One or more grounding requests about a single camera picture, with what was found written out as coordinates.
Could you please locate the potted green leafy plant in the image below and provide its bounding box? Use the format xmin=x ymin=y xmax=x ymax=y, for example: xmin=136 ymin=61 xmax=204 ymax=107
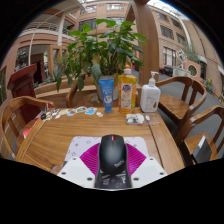
xmin=54 ymin=18 xmax=148 ymax=102

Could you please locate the wooden pillar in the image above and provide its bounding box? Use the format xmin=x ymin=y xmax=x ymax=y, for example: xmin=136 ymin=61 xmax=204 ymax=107
xmin=124 ymin=0 xmax=161 ymax=87

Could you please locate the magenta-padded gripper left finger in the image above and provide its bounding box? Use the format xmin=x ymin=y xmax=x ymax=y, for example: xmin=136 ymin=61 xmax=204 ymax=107
xmin=56 ymin=143 xmax=102 ymax=188

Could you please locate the clear plastic packet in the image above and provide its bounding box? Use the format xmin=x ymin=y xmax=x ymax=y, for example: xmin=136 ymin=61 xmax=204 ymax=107
xmin=144 ymin=114 xmax=161 ymax=126

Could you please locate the grey white bear mouse pad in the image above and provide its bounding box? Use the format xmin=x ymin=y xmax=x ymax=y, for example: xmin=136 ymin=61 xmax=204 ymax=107
xmin=64 ymin=135 xmax=150 ymax=190

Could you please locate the blue printed sticker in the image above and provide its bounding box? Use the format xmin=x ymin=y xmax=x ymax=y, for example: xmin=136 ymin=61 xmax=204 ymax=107
xmin=84 ymin=106 xmax=98 ymax=116

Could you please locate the blue squeeze tube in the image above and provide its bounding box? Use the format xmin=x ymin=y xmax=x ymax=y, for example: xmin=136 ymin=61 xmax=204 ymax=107
xmin=98 ymin=77 xmax=115 ymax=114

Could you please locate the yellow dish soap bottle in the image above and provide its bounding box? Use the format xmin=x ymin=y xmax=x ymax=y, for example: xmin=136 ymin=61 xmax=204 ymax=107
xmin=117 ymin=64 xmax=138 ymax=115

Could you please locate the white metal sculpture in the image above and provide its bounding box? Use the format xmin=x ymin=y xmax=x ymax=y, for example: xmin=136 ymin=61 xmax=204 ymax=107
xmin=176 ymin=49 xmax=190 ymax=70

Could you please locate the yellow flowering plant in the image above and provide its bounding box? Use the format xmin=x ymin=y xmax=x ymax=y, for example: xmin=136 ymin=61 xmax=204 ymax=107
xmin=204 ymin=77 xmax=215 ymax=94

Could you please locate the wooden planter bench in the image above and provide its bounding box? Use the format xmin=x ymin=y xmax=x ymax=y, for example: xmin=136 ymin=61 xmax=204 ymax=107
xmin=34 ymin=78 xmax=98 ymax=108

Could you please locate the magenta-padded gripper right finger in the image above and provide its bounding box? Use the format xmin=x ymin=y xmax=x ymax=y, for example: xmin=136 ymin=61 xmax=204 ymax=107
xmin=124 ymin=143 xmax=169 ymax=188

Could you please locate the dark red wooden chair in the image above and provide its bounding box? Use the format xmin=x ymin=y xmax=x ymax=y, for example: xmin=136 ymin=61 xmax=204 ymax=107
xmin=6 ymin=63 xmax=39 ymax=101

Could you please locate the black computer mouse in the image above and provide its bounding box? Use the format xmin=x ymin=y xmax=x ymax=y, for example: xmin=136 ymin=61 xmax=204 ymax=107
xmin=98 ymin=133 xmax=129 ymax=177

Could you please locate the wooden armchair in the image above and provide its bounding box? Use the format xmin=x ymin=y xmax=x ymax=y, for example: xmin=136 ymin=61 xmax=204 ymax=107
xmin=0 ymin=95 xmax=56 ymax=160
xmin=154 ymin=75 xmax=208 ymax=127
xmin=173 ymin=104 xmax=224 ymax=167
xmin=65 ymin=83 xmax=101 ymax=109

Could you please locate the white pump bottle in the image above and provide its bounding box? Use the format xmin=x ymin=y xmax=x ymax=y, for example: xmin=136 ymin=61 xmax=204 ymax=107
xmin=139 ymin=70 xmax=162 ymax=114

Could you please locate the small white packet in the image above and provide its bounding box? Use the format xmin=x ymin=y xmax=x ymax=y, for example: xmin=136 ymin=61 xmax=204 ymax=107
xmin=125 ymin=113 xmax=145 ymax=126

